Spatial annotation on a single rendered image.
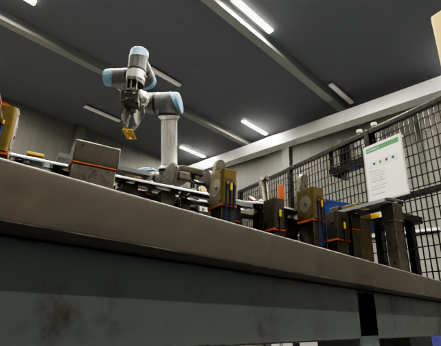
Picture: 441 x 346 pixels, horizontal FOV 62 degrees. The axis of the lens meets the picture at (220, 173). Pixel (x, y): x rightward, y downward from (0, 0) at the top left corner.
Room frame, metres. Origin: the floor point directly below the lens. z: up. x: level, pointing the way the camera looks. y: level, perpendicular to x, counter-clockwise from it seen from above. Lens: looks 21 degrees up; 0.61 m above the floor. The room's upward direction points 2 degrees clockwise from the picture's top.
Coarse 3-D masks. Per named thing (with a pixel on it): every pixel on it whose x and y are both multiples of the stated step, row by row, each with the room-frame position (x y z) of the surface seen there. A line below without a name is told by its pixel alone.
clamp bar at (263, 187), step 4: (264, 176) 1.60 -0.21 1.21; (268, 176) 1.60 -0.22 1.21; (260, 180) 1.62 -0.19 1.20; (264, 180) 1.61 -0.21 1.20; (268, 180) 1.60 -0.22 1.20; (260, 184) 1.62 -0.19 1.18; (264, 184) 1.63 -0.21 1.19; (260, 188) 1.62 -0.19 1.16; (264, 188) 1.63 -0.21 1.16; (260, 192) 1.62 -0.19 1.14; (264, 192) 1.62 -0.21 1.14; (268, 192) 1.62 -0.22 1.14; (260, 196) 1.62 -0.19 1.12; (264, 196) 1.62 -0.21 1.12; (268, 196) 1.62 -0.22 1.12; (264, 200) 1.62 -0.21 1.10
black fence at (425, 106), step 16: (416, 112) 1.49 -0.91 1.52; (384, 128) 1.66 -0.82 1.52; (352, 144) 1.84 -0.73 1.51; (368, 144) 1.73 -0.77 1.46; (416, 144) 1.53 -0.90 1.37; (304, 160) 2.16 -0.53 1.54; (320, 160) 2.06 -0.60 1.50; (336, 160) 1.95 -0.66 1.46; (432, 160) 1.48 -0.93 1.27; (272, 176) 2.45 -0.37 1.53; (288, 176) 2.30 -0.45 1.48; (352, 176) 1.85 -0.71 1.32; (416, 176) 1.55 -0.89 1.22; (240, 192) 2.81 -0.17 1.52; (272, 192) 2.48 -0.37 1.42; (288, 192) 2.30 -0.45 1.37; (336, 192) 1.97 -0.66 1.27; (416, 192) 1.55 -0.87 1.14; (432, 192) 1.50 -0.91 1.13; (240, 208) 2.82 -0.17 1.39; (416, 208) 1.57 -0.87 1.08; (240, 224) 2.82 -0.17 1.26; (384, 240) 1.73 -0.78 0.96; (384, 256) 1.73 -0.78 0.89; (432, 272) 1.55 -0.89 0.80
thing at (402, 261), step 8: (384, 208) 1.23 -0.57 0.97; (392, 208) 1.20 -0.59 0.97; (400, 208) 1.22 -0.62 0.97; (384, 216) 1.23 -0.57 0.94; (392, 216) 1.21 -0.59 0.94; (400, 216) 1.22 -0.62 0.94; (392, 224) 1.21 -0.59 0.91; (400, 224) 1.22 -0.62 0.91; (392, 232) 1.22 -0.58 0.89; (400, 232) 1.22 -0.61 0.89; (392, 240) 1.22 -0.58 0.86; (400, 240) 1.21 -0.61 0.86; (392, 248) 1.22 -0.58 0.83; (400, 248) 1.21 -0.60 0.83; (392, 256) 1.23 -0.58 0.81; (400, 256) 1.21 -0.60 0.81; (392, 264) 1.23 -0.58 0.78; (400, 264) 1.21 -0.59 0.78; (408, 264) 1.23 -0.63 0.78
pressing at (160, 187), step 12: (12, 156) 0.94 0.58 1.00; (24, 156) 0.93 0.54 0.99; (48, 168) 1.03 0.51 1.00; (60, 168) 1.03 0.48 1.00; (120, 180) 1.11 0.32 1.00; (132, 180) 1.11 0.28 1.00; (144, 192) 1.23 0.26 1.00; (156, 192) 1.23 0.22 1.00; (180, 192) 1.22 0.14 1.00; (192, 192) 1.21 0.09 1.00; (192, 204) 1.34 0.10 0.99; (204, 204) 1.35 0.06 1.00; (240, 204) 1.34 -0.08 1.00; (252, 204) 1.33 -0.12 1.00; (240, 216) 1.50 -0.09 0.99; (252, 216) 1.53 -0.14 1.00; (288, 216) 1.49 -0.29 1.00
